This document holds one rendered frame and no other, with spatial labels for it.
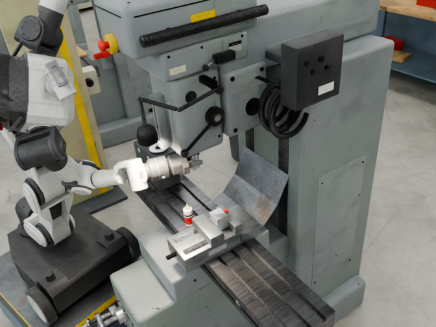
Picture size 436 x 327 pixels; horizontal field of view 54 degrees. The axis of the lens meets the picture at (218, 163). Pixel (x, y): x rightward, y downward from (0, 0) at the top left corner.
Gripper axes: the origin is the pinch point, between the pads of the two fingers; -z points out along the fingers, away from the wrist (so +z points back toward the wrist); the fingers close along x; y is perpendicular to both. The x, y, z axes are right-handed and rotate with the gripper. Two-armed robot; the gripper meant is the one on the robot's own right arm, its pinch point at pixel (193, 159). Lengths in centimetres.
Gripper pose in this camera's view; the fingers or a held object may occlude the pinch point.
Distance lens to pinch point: 172.3
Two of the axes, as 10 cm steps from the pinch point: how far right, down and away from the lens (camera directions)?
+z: -9.4, 2.4, -2.5
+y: 0.6, 8.3, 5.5
